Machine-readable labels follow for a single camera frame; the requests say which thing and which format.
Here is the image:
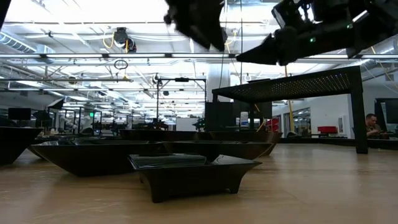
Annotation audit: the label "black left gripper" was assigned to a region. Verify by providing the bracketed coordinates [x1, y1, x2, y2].
[164, 0, 229, 52]

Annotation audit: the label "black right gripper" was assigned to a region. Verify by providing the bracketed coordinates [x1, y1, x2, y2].
[236, 18, 355, 66]

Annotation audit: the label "black wavy-edged plate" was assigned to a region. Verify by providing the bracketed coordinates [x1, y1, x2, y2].
[37, 135, 81, 145]
[163, 141, 274, 162]
[0, 126, 44, 166]
[119, 129, 200, 142]
[29, 139, 165, 177]
[198, 130, 284, 156]

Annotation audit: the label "black perforated metal stand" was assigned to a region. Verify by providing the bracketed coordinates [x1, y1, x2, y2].
[211, 65, 369, 155]

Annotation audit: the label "red boxes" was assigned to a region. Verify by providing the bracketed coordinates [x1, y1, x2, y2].
[266, 117, 280, 139]

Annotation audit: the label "small dark potted plant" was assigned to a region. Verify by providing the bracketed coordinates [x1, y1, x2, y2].
[192, 117, 206, 132]

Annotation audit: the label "white panel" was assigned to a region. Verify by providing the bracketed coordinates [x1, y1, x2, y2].
[175, 117, 199, 132]

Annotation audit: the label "person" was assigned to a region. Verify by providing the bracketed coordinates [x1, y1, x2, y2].
[364, 113, 388, 140]

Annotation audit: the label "large black monitor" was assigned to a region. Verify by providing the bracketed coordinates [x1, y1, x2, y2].
[374, 98, 398, 133]

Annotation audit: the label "black lamp shade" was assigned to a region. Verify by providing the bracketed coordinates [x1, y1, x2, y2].
[46, 98, 65, 110]

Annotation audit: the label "black studio lamp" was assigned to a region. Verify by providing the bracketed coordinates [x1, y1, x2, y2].
[32, 109, 53, 129]

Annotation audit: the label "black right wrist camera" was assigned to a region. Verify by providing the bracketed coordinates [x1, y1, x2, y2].
[271, 0, 317, 30]

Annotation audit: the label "black background station frame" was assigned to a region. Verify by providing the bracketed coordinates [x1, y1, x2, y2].
[155, 77, 208, 131]

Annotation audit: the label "black ceiling cable reel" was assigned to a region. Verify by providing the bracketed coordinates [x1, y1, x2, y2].
[112, 27, 137, 54]

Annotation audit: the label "hanging black cable loop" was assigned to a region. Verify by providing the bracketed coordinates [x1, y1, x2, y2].
[113, 58, 129, 71]

